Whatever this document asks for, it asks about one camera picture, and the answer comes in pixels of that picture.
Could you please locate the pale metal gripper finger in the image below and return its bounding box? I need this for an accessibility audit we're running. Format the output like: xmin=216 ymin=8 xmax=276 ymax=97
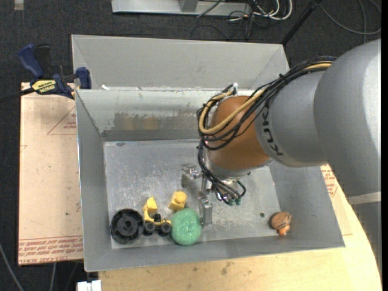
xmin=181 ymin=163 xmax=202 ymax=189
xmin=198 ymin=198 xmax=214 ymax=226

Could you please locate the green scrub sponge ball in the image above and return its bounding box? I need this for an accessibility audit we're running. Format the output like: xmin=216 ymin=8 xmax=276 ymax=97
xmin=170 ymin=208 xmax=202 ymax=246

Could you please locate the yellow toy brick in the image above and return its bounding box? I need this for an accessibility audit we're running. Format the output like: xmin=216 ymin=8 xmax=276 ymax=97
xmin=168 ymin=190 xmax=188 ymax=213

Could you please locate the grey metal bin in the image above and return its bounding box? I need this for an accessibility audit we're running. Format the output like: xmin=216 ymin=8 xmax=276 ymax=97
xmin=71 ymin=34 xmax=346 ymax=273

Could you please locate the yellow toy truck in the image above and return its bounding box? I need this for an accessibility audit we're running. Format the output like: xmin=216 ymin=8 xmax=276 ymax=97
xmin=142 ymin=196 xmax=173 ymax=237

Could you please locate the orange-brown striped toy animal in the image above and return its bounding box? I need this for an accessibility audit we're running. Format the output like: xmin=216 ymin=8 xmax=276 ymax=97
xmin=270 ymin=211 xmax=293 ymax=237

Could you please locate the black ribbed round knob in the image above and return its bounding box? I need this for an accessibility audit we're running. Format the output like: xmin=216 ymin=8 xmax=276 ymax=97
xmin=110 ymin=208 xmax=145 ymax=245

